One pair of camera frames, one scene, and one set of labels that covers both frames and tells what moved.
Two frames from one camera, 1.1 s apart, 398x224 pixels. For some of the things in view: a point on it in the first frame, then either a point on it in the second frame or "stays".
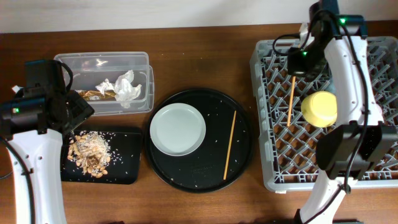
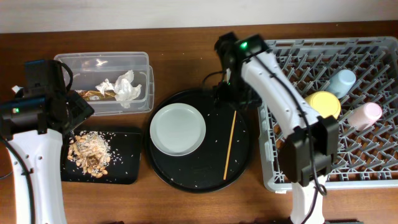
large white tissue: (123, 88) stays
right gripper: (293, 68) to (223, 93)
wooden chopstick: (229, 145) stays
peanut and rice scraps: (91, 152) stays
